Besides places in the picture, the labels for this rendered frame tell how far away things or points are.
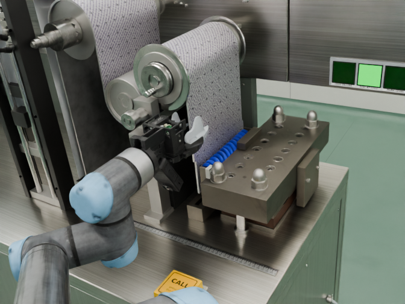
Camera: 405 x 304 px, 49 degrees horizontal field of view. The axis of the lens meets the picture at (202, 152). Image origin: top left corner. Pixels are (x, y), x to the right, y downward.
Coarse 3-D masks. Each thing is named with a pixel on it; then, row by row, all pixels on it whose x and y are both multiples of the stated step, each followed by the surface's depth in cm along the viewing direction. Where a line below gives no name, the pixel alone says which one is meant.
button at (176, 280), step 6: (174, 270) 91; (168, 276) 90; (174, 276) 89; (180, 276) 89; (186, 276) 89; (162, 282) 88; (168, 282) 88; (174, 282) 88; (180, 282) 88; (186, 282) 88; (192, 282) 87; (198, 282) 87; (162, 288) 87; (168, 288) 87; (174, 288) 86; (180, 288) 86; (156, 294) 86
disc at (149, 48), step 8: (144, 48) 94; (152, 48) 93; (160, 48) 92; (168, 48) 91; (136, 56) 97; (168, 56) 92; (176, 56) 91; (136, 64) 98; (176, 64) 92; (136, 72) 99; (184, 72) 92; (136, 80) 100; (184, 80) 93; (184, 88) 94; (144, 96) 101; (184, 96) 95; (160, 104) 99; (168, 104) 98; (176, 104) 97
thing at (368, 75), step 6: (360, 66) 105; (366, 66) 104; (372, 66) 103; (378, 66) 102; (360, 72) 105; (366, 72) 105; (372, 72) 104; (378, 72) 103; (360, 78) 106; (366, 78) 105; (372, 78) 104; (378, 78) 104; (360, 84) 107; (366, 84) 106; (372, 84) 105; (378, 84) 104
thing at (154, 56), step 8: (144, 56) 95; (152, 56) 94; (160, 56) 93; (144, 64) 96; (168, 64) 92; (176, 72) 92; (176, 80) 93; (144, 88) 99; (176, 88) 94; (168, 96) 96; (176, 96) 95
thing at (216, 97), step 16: (224, 64) 106; (208, 80) 101; (224, 80) 107; (192, 96) 97; (208, 96) 102; (224, 96) 109; (240, 96) 116; (192, 112) 98; (208, 112) 104; (224, 112) 110; (240, 112) 118; (224, 128) 112; (208, 144) 106
